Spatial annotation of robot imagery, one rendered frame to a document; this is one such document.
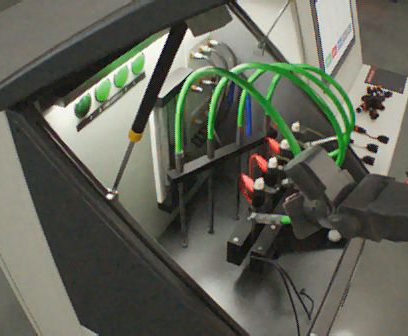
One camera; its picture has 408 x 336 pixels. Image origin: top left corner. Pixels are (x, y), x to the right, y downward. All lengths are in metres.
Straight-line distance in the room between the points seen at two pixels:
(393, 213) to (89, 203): 0.47
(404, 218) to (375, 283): 1.84
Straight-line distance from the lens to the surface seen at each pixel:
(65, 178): 0.78
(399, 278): 2.45
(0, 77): 0.79
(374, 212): 0.58
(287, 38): 1.24
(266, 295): 1.23
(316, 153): 0.65
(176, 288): 0.80
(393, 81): 1.90
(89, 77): 0.85
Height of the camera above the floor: 1.84
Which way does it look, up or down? 40 degrees down
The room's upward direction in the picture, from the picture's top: 1 degrees counter-clockwise
